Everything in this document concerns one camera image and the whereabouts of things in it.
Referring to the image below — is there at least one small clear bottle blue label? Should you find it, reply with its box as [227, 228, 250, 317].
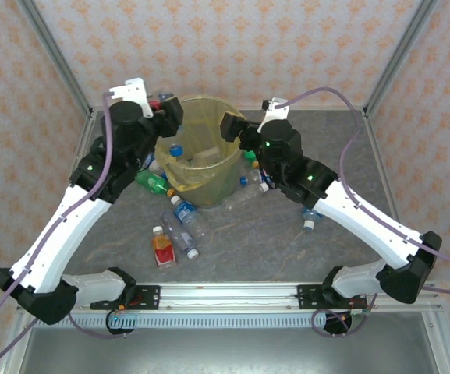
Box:
[300, 208, 324, 233]

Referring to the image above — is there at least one small clear bottle blue cap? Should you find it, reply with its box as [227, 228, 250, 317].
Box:
[158, 209, 201, 261]

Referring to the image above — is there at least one orange juice bottle red label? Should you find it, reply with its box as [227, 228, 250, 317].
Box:
[151, 225, 179, 270]

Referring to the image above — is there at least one yellow transparent bin liner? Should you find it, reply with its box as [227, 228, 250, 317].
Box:
[149, 94, 249, 192]

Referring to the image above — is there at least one olive plastic bin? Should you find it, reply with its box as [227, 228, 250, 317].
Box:
[150, 95, 248, 210]

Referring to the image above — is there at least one aluminium table edge profile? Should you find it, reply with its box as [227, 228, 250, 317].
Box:
[363, 108, 450, 374]
[37, 111, 97, 284]

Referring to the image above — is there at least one pepsi label bottle blue cap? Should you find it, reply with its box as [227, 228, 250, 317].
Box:
[239, 167, 267, 187]

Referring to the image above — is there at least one green bottle orange cap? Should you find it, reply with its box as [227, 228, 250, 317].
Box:
[134, 169, 177, 198]

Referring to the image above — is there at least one grey metal panel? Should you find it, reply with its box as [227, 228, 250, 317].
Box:
[0, 326, 450, 374]

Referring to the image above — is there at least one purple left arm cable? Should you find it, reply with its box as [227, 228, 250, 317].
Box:
[0, 91, 128, 369]

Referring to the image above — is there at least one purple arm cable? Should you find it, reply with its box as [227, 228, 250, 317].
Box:
[282, 87, 450, 338]
[0, 91, 128, 369]

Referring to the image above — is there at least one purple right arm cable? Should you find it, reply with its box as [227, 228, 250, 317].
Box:
[282, 87, 450, 338]

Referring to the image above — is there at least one aluminium frame post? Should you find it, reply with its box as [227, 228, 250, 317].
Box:
[16, 0, 95, 120]
[363, 0, 440, 116]

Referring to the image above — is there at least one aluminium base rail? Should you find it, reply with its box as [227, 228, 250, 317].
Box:
[17, 283, 444, 312]

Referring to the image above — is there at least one grey slotted cable duct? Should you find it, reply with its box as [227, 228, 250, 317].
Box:
[33, 314, 327, 329]

